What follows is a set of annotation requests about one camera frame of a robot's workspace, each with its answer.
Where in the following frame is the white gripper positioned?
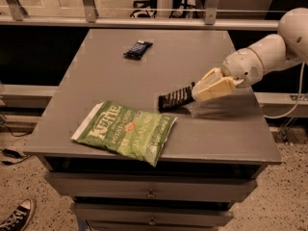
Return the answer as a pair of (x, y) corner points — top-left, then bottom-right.
(192, 48), (264, 102)

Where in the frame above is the black rxbar chocolate bar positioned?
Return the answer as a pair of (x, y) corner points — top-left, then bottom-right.
(158, 82), (194, 113)

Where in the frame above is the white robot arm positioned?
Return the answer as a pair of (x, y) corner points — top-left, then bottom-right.
(192, 8), (308, 101)

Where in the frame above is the green jalapeno chip bag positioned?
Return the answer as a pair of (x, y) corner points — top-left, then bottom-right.
(71, 101), (176, 166)

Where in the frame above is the grey drawer cabinet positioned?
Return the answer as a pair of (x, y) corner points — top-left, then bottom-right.
(25, 29), (281, 231)

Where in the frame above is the dark blue snack bar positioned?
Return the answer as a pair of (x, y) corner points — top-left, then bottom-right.
(123, 40), (153, 61)

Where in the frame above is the black office chair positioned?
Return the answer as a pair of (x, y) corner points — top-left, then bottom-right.
(130, 0), (157, 18)

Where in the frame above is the metal railing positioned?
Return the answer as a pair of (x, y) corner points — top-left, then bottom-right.
(0, 0), (308, 31)

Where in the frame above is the black canvas sneaker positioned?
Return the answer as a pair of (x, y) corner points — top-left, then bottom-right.
(0, 199), (36, 231)

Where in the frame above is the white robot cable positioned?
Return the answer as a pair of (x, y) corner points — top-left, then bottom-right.
(263, 61), (306, 120)

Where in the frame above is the black cable on floor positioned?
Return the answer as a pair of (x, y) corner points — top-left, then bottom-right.
(0, 113), (33, 166)

